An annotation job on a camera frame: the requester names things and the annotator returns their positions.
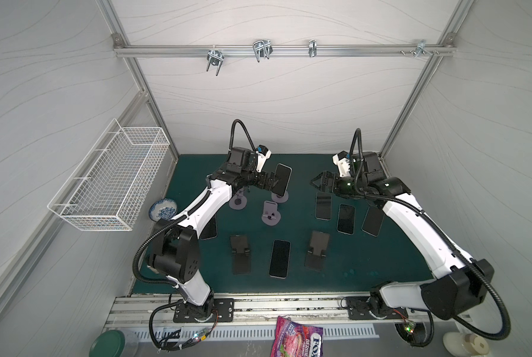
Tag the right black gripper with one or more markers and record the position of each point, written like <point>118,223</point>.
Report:
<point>330,182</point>

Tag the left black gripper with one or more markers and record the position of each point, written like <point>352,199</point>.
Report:
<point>263,180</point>

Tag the purple phone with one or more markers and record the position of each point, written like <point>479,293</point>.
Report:
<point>210,231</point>

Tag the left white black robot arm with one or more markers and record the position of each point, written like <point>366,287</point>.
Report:
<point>171,255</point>

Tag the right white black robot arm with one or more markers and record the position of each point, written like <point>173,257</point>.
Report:
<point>459,283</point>

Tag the back centre round stand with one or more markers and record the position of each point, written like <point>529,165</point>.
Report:
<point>280,199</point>

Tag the round stand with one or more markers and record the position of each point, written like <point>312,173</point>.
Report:
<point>270,215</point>
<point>280,199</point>
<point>238,201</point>

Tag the back left round stand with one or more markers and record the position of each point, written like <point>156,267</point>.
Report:
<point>238,201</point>

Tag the middle round stand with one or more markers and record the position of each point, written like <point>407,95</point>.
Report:
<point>270,215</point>

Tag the front left folding stand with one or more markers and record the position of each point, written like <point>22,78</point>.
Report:
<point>241,252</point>

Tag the folding stand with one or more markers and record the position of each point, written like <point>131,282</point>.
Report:
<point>317,251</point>
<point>241,252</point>

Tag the front right folding stand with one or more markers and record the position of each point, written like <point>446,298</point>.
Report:
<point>317,251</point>

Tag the blue white ceramic bowl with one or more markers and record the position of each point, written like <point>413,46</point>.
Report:
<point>164,209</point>

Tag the left metal U-bolt clamp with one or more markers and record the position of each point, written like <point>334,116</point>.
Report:
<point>215,58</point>

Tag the metal u-bolt clamp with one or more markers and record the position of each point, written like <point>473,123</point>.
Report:
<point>262,49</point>
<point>215,58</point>

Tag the centre metal U-bolt clamp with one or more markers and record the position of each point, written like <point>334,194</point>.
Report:
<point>262,49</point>

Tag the white vent grille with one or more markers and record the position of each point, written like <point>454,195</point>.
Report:
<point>238,333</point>

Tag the pink snack bag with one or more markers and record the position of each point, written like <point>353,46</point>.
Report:
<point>293,339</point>

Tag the aluminium cross bar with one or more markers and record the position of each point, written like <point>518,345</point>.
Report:
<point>279,51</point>

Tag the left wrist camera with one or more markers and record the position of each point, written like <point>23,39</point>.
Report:
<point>262,155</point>

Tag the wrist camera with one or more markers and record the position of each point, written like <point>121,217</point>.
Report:
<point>342,161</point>
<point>262,155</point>

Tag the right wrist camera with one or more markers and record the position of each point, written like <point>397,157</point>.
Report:
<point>342,161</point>

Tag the small metal bracket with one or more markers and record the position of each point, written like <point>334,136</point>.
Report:
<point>312,48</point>

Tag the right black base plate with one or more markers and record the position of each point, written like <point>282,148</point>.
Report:
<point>359,308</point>

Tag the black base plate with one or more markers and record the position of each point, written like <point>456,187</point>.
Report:
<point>359,308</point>
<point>215,309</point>

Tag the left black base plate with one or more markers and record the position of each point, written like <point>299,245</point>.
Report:
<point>215,309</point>

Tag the white wire basket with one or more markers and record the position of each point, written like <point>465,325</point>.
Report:
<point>107,189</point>

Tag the right metal bolt bracket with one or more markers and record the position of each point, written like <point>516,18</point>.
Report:
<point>421,50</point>

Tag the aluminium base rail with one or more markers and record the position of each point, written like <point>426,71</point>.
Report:
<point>248,309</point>

